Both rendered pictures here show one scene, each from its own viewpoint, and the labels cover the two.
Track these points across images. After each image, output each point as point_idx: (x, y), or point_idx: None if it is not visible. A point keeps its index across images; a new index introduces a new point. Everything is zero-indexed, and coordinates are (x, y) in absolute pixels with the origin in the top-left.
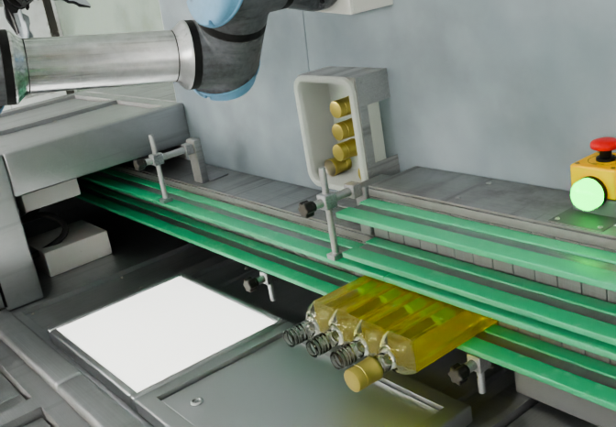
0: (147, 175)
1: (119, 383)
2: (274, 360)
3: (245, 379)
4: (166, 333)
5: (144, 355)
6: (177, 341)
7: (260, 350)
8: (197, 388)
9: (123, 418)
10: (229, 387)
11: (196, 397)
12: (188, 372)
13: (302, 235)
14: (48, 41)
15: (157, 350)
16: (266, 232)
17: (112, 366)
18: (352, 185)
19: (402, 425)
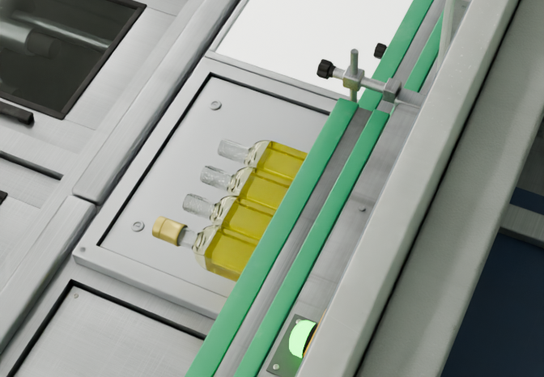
0: None
1: (223, 30)
2: (297, 133)
3: (258, 125)
4: (320, 16)
5: (274, 22)
6: (308, 34)
7: (312, 113)
8: (235, 94)
9: (180, 62)
10: (244, 118)
11: (222, 100)
12: (253, 74)
13: (413, 64)
14: None
15: (286, 27)
16: (410, 26)
17: (251, 6)
18: (384, 88)
19: (218, 281)
